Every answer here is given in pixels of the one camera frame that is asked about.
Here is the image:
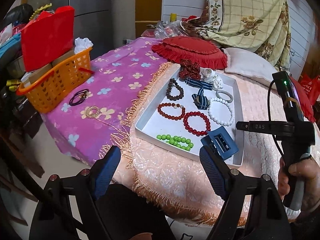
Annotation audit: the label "red polka dot scrunchie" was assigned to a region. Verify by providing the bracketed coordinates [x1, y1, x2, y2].
[179, 60, 201, 80]

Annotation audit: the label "blue striped strap watch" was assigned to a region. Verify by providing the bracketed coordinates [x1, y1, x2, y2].
[184, 77, 213, 110]

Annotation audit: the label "blue hair claw clip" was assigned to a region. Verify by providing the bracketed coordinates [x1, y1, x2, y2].
[201, 126, 239, 160]

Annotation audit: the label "red ruffled cushion left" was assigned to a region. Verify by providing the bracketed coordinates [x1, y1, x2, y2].
[151, 36, 228, 70]

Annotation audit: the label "green bead bracelet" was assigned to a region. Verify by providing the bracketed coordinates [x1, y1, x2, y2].
[156, 133, 195, 152]

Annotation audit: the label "red paper bag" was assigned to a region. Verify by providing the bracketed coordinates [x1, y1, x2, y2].
[21, 5, 75, 72]

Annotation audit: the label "red ruffled pillow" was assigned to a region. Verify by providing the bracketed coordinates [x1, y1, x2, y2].
[290, 76, 316, 123]

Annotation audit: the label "white pearl bracelet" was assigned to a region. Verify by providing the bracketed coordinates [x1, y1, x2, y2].
[208, 97, 235, 127]

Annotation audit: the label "right hand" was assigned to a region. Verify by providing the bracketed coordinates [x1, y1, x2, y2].
[278, 158, 319, 213]

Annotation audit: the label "clear plastic bag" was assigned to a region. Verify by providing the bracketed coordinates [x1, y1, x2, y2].
[154, 21, 187, 40]

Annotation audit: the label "white dotted scrunchie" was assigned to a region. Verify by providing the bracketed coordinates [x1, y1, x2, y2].
[200, 68, 224, 90]

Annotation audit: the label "silver rhinestone bracelet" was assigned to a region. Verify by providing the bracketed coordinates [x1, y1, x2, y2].
[215, 89, 234, 104]

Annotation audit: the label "black cable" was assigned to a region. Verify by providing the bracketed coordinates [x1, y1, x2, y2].
[267, 80, 286, 159]

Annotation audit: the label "dark brown bead bracelet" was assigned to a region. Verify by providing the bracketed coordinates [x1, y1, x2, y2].
[165, 77, 185, 102]

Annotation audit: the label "floral plaid quilt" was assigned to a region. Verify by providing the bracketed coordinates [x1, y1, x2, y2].
[182, 0, 291, 71]

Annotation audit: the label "black hair ties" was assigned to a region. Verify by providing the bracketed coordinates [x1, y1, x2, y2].
[68, 88, 90, 107]

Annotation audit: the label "orange plastic basket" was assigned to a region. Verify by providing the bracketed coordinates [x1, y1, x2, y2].
[16, 47, 94, 113]

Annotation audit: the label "grey refrigerator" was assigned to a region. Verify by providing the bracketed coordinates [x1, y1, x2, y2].
[27, 0, 114, 59]

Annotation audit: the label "gold pearl bracelet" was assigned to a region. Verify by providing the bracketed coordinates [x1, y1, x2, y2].
[85, 106, 101, 119]

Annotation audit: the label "purple floral blanket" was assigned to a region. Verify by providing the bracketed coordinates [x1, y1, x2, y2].
[42, 37, 166, 165]

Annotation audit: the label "cardboard box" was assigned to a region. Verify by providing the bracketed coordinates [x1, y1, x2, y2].
[28, 63, 52, 84]

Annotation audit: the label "white tray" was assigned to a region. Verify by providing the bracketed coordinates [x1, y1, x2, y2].
[135, 69, 244, 167]

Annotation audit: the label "dark red bead bracelet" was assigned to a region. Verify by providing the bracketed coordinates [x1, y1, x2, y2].
[157, 102, 187, 121]

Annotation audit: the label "red gift bag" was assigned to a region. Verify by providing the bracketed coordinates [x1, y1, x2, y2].
[299, 74, 320, 106]

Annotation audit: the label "white pillow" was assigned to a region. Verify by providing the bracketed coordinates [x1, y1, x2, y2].
[222, 48, 277, 87]

